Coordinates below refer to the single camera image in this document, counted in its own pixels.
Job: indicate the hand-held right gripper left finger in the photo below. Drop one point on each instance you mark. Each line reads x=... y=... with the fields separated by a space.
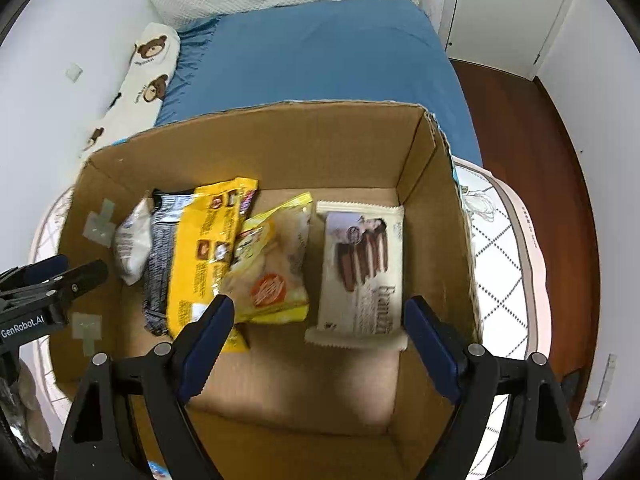
x=206 y=345

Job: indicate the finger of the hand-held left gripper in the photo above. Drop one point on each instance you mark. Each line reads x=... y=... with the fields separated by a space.
x=42 y=266
x=82 y=277

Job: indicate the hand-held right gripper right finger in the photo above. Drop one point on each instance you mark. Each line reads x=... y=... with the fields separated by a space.
x=431 y=347

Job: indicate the small white snack packet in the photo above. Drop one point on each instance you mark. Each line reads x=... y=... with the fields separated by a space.
x=132 y=245

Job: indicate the black snack packet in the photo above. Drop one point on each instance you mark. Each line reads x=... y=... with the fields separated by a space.
x=160 y=260

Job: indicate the white chocolate wafer packet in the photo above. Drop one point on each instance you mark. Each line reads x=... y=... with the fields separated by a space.
x=360 y=270

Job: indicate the yellow snack packet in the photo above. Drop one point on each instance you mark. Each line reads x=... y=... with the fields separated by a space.
x=200 y=240

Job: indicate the clear yellow packet orange logo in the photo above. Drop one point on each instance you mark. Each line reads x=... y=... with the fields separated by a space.
x=280 y=260

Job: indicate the cardboard box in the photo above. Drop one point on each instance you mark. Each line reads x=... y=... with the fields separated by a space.
x=325 y=150

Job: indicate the crumpled clear plastic bag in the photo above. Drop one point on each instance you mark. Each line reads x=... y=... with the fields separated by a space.
x=25 y=410

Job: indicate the white teddy bear pillow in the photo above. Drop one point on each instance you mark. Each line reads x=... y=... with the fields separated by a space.
x=145 y=75

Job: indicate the blue bed sheet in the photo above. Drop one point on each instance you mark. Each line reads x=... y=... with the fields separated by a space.
x=325 y=55

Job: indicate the white door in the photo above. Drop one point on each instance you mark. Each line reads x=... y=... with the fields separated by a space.
x=500 y=10

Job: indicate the tall white wall socket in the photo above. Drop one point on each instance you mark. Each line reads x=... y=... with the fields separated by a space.
x=609 y=380

